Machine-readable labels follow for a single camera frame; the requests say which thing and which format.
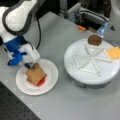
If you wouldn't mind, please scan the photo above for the white round plate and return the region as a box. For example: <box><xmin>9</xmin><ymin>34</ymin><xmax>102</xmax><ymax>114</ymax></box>
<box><xmin>16</xmin><ymin>59</ymin><xmax>59</xmax><ymax>95</ymax></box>

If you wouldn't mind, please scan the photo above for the white divided serving tray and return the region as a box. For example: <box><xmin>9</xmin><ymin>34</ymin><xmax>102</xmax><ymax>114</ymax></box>
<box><xmin>64</xmin><ymin>39</ymin><xmax>120</xmax><ymax>85</ymax></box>

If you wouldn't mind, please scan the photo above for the small orange block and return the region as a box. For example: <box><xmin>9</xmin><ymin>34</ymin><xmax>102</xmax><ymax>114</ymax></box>
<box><xmin>78</xmin><ymin>26</ymin><xmax>86</xmax><ymax>31</ymax></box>

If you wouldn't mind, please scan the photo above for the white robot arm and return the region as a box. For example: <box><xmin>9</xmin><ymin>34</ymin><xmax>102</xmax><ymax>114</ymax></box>
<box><xmin>0</xmin><ymin>0</ymin><xmax>45</xmax><ymax>69</ymax></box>

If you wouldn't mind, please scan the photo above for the red tomato slice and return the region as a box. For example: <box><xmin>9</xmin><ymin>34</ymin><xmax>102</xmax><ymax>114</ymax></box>
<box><xmin>37</xmin><ymin>77</ymin><xmax>46</xmax><ymax>87</ymax></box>

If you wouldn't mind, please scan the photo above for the brown meat patty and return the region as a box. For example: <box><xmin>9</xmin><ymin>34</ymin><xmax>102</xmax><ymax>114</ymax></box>
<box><xmin>88</xmin><ymin>34</ymin><xmax>102</xmax><ymax>46</ymax></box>

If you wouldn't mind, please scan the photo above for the yellow cheese slice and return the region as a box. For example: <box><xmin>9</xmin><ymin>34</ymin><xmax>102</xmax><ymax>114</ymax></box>
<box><xmin>107</xmin><ymin>47</ymin><xmax>120</xmax><ymax>60</ymax></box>

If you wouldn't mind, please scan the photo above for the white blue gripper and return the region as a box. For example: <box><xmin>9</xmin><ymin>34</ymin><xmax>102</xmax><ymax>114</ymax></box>
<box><xmin>4</xmin><ymin>36</ymin><xmax>40</xmax><ymax>69</ymax></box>

